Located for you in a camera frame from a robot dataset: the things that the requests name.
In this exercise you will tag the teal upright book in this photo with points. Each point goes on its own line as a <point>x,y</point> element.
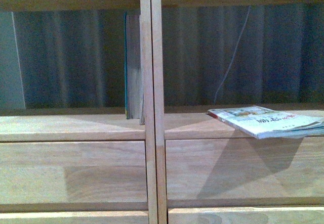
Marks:
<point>134,92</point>

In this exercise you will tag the wooden bookshelf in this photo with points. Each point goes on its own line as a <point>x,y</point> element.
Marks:
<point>101,173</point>

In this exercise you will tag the dark pleated curtain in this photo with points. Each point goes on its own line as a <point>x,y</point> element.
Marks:
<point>211,55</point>

